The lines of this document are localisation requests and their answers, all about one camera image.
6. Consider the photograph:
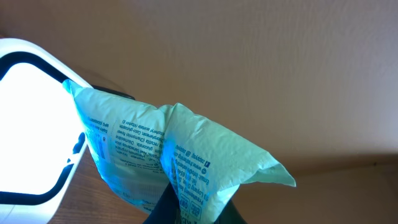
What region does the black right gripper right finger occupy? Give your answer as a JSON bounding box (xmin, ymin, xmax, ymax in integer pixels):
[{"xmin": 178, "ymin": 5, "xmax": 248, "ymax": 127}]
[{"xmin": 215, "ymin": 200, "xmax": 247, "ymax": 224}]

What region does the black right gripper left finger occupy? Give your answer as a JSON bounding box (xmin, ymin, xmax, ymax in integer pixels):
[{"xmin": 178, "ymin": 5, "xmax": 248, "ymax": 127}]
[{"xmin": 143, "ymin": 183, "xmax": 180, "ymax": 224}]

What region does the mint green wipes pack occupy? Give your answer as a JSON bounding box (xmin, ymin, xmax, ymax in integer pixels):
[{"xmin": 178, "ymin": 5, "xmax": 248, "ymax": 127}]
[{"xmin": 63, "ymin": 80, "xmax": 296, "ymax": 223}]

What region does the white barcode scanner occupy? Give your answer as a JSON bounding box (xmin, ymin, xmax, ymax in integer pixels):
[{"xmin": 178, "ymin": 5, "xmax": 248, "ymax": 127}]
[{"xmin": 1, "ymin": 38, "xmax": 88, "ymax": 223}]

